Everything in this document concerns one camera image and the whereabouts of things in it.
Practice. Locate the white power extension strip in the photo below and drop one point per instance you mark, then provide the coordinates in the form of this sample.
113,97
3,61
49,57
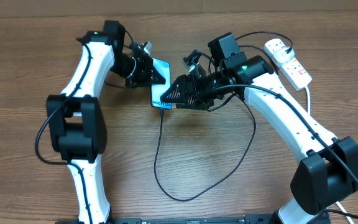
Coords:
295,73

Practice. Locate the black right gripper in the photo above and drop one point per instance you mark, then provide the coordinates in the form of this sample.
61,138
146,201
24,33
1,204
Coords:
185,84

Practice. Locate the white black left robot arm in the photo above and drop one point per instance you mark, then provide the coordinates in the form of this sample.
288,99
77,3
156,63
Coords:
75,119

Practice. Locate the brown cardboard backdrop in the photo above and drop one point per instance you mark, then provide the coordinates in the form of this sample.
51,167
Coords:
57,8

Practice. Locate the blue Samsung Galaxy smartphone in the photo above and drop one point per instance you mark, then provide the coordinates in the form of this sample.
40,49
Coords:
157,90

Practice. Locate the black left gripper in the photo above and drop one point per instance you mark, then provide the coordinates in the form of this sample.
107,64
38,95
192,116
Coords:
146,69

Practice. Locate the white charger plug adapter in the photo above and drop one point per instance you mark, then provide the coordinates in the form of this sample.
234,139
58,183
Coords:
283,55

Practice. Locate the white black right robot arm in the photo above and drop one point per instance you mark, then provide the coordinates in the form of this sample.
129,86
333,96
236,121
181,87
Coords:
327,169

